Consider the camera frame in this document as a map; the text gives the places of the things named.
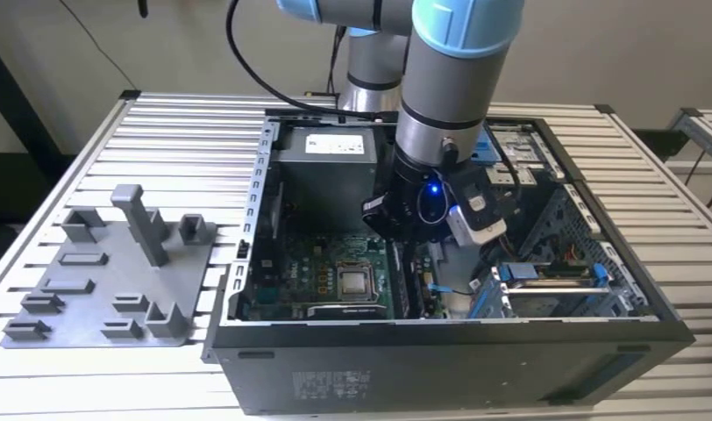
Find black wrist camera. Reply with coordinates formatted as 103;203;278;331
360;195;390;227

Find green motherboard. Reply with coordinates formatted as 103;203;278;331
238;234;452;321

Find thick black cable loop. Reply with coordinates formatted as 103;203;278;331
224;0;393;122

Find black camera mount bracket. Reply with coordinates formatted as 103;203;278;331
442;164;525;220

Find grey parts rack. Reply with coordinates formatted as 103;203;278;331
0;183;218;350

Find data cable with blue plug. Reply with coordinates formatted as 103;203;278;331
426;282;480;296

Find black graphics card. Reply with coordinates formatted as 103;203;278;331
306;303;388;320

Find black RAM slot bank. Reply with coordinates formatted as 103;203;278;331
386;239;408;320

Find black open PC case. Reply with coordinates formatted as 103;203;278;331
201;107;697;417

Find aluminium side table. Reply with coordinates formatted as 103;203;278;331
665;107;712;176

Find blue plastic drive bracket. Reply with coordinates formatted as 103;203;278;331
476;134;499;167

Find CPU socket with metal cover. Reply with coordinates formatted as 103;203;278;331
330;260;382;303

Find grey power supply unit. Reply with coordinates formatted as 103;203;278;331
272;126;393;236

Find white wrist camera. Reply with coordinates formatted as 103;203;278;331
446;203;508;247

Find black hanging cables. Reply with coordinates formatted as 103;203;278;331
328;25;346;96

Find silver CPU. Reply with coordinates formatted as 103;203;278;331
337;270;374;299

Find hard disk in blue carrier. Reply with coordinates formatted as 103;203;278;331
493;261;615;319

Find grey metal drive cage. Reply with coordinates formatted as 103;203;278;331
481;121;564;240

